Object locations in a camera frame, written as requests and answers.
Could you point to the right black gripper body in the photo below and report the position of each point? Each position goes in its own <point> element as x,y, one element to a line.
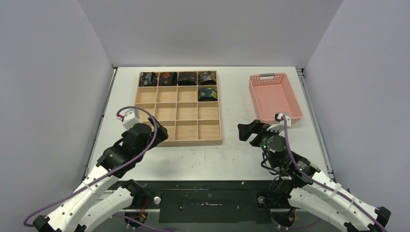
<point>256,134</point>

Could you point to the wooden compartment tray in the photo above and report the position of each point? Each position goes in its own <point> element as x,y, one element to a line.
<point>189,122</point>

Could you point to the blue yellow floral tie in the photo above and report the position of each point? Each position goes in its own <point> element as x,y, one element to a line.
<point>207,94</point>

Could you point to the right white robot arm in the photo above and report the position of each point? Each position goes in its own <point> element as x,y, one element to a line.
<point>303,185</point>

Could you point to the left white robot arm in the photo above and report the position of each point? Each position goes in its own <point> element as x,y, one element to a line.
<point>82,211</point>

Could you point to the pink plastic basket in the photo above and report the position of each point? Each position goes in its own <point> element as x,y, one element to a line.
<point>272,93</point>

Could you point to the rolled orange floral tie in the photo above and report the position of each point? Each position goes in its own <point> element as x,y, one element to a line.
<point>168,79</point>

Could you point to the rolled blue floral tie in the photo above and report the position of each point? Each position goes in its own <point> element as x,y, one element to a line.
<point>148,79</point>

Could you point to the rolled dark patterned tie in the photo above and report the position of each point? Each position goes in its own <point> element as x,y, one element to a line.
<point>187,79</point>

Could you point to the rolled brown patterned tie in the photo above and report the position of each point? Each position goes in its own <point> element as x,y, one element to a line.
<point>207,78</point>

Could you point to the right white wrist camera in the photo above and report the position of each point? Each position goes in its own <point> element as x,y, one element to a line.
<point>282,121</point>

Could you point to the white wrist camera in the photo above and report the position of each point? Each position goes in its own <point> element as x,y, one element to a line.
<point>282,121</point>
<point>129,118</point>

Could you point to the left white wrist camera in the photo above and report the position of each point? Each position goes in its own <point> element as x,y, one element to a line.
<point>129,118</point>

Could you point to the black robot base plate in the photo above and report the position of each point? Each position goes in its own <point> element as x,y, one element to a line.
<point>211,201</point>

